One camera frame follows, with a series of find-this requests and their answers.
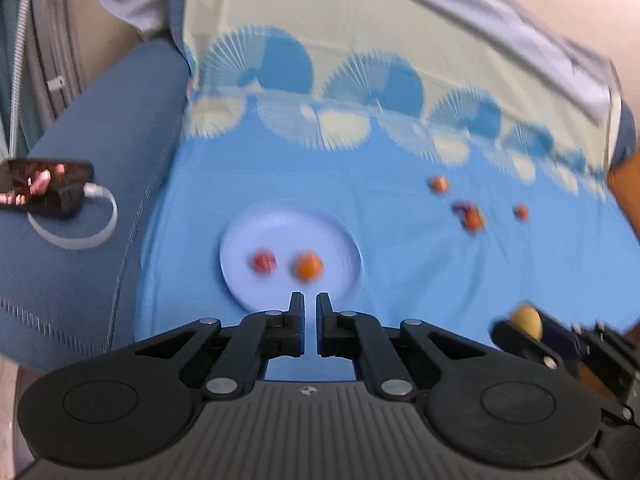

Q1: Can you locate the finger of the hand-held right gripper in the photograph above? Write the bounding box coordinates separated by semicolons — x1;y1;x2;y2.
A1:
491;317;569;373
519;302;583;361

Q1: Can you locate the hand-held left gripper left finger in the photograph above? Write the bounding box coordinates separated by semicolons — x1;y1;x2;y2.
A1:
131;292;306;401

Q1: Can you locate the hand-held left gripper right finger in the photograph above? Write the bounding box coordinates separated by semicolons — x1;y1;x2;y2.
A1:
315;292;493;401

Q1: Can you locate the yellow round fruit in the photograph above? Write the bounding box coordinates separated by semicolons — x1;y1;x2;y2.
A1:
510;306;544;342

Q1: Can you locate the pale lavender plate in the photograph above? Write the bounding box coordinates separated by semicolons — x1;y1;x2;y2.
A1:
219;200;363;313

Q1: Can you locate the orange round fruit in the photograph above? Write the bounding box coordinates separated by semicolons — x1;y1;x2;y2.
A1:
292;252;324;282

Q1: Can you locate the red round fruit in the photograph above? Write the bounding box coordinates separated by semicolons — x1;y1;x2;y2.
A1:
251;249;278;276

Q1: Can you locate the blue fan-print blanket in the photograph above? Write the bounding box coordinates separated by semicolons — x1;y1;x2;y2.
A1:
135;0;640;386

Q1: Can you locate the orange cushion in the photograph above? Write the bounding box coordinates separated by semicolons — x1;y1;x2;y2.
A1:
606;149;640;242

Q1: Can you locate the blue sofa armrest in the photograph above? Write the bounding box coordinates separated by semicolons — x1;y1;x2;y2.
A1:
0;37;193;376
612;104;639;167

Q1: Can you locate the black smartphone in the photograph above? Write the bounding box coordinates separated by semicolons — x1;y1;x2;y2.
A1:
0;158;96;220

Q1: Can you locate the white charging cable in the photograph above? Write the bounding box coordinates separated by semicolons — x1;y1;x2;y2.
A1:
27;183;119;251

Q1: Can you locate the corrugated metal hose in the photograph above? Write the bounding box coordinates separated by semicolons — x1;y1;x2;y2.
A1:
7;0;34;158

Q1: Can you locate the grey curved frame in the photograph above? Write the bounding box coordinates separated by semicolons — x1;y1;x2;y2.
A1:
29;0;83;123

